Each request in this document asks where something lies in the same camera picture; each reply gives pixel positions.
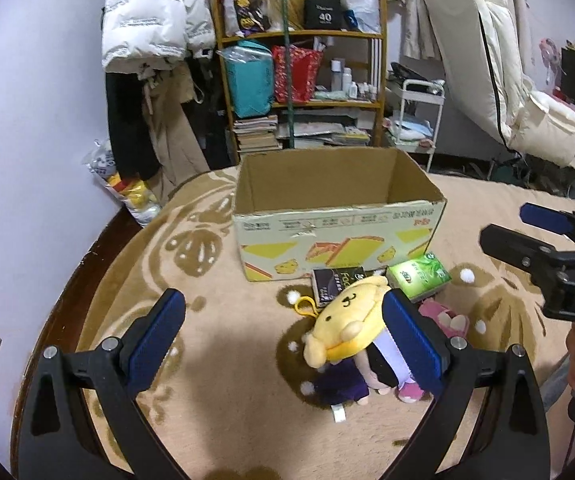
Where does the black white plush toy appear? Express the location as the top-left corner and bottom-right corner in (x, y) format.
(300, 332), (435, 423)

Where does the clear plastic bag of toys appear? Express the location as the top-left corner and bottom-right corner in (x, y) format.
(82, 139), (164, 227)

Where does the stack of books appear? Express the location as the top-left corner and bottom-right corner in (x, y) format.
(232, 115), (284, 154)

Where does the printed cardboard box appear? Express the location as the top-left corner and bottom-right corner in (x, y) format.
(232, 147), (448, 283)

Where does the white plastic bag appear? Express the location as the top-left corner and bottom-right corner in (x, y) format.
(337, 0), (382, 33)

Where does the white trolley cart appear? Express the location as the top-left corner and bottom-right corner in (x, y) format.
(384, 62), (447, 172)

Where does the white puffer jacket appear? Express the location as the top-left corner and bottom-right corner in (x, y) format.
(102, 0), (218, 75)

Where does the teal bag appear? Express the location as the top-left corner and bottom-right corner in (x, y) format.
(218, 42), (275, 118)

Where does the group of small bottles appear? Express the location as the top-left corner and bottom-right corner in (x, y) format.
(330, 57), (379, 102)

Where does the black tissue pack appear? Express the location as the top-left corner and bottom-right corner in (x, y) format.
(311, 266), (367, 308)

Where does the wooden shelf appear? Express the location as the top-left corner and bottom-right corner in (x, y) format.
(210, 0), (388, 166)

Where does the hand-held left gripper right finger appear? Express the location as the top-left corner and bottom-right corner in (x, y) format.
(381, 287), (553, 480)

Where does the yellow dog plush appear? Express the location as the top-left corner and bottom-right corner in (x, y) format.
(294, 275), (393, 368)

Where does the black box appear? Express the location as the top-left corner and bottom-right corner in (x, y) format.
(303, 0), (343, 31)

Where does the pile of papers and booklets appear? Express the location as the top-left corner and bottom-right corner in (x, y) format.
(276, 111), (374, 149)

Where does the red gift bag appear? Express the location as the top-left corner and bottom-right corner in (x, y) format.
(272, 45), (324, 106)

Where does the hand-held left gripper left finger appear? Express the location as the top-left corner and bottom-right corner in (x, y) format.
(18, 288), (188, 480)

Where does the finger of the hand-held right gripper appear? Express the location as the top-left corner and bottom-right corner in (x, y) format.
(520, 202), (575, 252)
(479, 224), (571, 288)

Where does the cream recliner chair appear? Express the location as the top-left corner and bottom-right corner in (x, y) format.
(417, 0), (575, 168)

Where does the colourful printed bag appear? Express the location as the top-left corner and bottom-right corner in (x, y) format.
(216, 0), (269, 37)

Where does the beige garment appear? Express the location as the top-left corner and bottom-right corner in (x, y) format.
(140, 60), (214, 202)

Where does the black coat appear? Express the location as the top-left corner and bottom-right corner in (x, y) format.
(106, 71), (161, 182)

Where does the beige patterned blanket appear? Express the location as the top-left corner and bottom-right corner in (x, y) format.
(10, 167), (575, 480)

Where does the blond wig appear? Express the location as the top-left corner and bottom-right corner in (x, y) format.
(260, 0), (311, 31)

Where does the pink fan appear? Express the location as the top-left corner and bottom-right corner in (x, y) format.
(539, 37), (561, 87)

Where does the green pole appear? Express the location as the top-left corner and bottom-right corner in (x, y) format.
(276, 0), (299, 151)

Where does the green tissue pack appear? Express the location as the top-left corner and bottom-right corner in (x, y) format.
(386, 254), (452, 303)

